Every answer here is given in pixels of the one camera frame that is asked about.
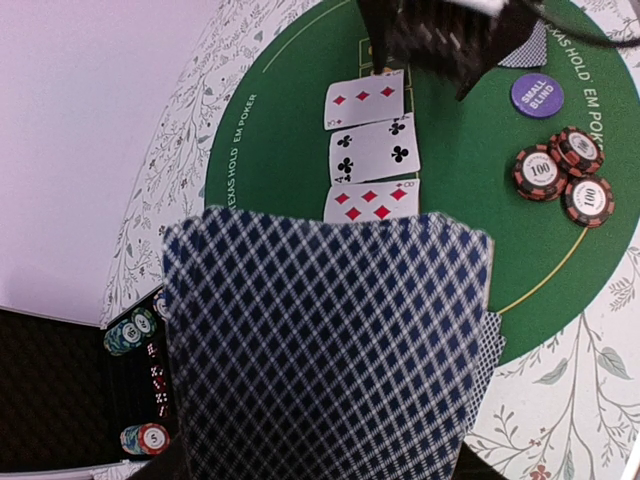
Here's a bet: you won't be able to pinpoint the left poker chip stack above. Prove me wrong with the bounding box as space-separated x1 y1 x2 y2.
120 423 170 456

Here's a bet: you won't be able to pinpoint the red black 100 chip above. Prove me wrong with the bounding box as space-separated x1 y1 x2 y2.
512 144 568 202

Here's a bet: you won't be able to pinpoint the eight of diamonds card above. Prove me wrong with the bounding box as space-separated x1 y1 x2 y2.
323 179 420 224

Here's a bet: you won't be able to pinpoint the blue chips in case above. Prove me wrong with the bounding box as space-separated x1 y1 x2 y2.
153 289 169 321

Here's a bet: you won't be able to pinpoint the aluminium poker chip case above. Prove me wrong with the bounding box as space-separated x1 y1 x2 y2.
1 291 178 474

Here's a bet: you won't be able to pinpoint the poker chip stack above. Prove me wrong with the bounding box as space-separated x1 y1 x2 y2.
120 423 170 456
103 307 157 356

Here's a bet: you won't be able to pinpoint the row of dice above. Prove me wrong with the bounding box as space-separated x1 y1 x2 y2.
147 342 171 419

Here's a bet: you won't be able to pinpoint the dealt playing card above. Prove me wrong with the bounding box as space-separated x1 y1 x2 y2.
467 311 506 431
499 21 547 69

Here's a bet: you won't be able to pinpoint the three of diamonds card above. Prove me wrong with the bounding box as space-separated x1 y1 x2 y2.
324 69 404 131

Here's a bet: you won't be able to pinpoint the purple small blind button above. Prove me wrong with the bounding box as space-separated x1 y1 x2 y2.
510 73 565 119

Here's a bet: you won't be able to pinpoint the four of clubs card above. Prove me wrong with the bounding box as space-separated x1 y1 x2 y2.
329 113 421 185

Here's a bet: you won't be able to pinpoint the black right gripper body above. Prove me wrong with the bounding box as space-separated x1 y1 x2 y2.
357 0 538 100

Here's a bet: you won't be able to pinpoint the right poker chip stack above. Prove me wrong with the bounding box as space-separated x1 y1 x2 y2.
103 307 157 356

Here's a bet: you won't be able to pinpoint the round green poker mat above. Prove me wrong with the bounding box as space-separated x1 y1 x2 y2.
204 1 639 368

